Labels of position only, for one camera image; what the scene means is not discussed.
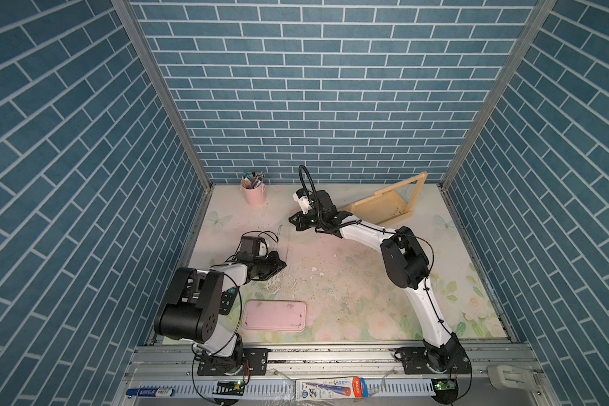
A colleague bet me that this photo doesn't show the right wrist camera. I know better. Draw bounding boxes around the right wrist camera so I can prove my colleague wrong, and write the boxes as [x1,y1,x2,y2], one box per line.
[293,188,312,215]

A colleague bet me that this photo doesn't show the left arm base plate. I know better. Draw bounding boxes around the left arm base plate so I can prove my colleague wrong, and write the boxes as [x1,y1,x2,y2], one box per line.
[196,348,269,377]

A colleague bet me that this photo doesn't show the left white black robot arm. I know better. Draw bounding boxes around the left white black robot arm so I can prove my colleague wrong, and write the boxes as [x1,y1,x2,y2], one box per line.
[153,231,286,375]

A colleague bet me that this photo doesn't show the pens in cup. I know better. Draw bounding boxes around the pens in cup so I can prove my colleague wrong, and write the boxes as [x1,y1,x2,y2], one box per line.
[241,172,266,189]

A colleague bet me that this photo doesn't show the white plastic bracket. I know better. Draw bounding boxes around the white plastic bracket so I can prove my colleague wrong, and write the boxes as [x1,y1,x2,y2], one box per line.
[487,365,538,392]

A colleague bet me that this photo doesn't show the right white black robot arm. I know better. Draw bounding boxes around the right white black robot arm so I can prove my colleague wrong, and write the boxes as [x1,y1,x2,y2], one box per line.
[289,165,472,373]

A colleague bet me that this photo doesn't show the toothpaste box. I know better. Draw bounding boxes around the toothpaste box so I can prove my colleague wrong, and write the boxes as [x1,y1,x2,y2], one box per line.
[295,377,370,401]

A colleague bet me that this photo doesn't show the wooden jewelry display stand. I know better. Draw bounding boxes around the wooden jewelry display stand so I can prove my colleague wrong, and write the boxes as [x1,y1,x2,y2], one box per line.
[342,172,428,225]

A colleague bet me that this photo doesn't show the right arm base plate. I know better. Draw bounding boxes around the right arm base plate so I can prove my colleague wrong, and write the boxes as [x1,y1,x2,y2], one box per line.
[393,345,472,375]

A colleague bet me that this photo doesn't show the black calculator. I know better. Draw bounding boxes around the black calculator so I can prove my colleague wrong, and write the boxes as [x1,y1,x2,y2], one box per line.
[219,288,239,316]

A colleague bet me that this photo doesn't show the pink plastic tray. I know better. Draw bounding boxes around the pink plastic tray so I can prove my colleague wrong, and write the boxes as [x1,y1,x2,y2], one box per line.
[242,299,307,333]

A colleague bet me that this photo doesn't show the pink pen holder cup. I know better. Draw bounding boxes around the pink pen holder cup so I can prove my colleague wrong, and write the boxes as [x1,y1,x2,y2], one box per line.
[240,180,267,207]

